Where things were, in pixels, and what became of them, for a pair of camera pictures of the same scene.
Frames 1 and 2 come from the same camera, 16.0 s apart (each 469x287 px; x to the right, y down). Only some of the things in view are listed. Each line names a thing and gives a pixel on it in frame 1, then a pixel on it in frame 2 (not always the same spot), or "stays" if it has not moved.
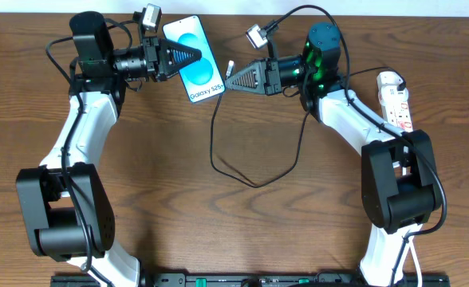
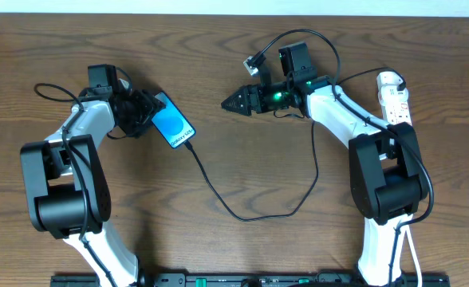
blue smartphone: x=202 y=78 → x=173 y=126
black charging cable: x=281 y=175 → x=317 y=160
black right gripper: x=272 y=76 → x=251 y=100
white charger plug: x=260 y=37 → x=254 y=62
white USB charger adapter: x=388 y=83 stays
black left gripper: x=155 y=58 → x=143 y=110
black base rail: x=259 y=280 stays
